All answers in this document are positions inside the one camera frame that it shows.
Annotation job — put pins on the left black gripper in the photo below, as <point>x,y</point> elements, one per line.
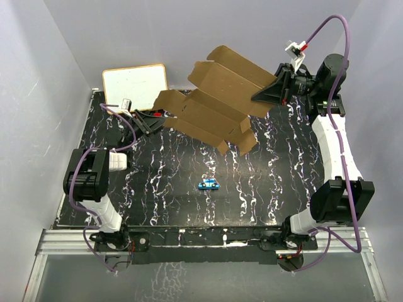
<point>147,124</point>

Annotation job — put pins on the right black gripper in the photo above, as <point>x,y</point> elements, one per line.
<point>281,90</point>

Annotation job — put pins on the brown cardboard box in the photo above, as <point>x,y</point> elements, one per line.
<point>218,110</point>

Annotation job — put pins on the blue toy car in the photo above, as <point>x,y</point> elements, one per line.
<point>208,184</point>

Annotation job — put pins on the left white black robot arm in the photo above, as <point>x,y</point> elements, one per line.
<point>86,179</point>

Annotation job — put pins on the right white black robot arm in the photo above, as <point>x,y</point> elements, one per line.
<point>344,195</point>

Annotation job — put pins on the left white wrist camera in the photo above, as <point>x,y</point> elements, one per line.
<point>126,107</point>

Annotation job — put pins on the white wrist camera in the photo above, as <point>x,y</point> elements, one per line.
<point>296,52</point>
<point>126,107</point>

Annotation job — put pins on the white board orange frame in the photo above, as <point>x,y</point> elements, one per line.
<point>140,85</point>

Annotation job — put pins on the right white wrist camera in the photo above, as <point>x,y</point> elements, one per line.
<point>296,52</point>

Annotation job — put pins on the aluminium frame rail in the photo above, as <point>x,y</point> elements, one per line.
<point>66,270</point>

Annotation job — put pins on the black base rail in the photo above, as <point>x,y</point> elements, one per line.
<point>151,244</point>

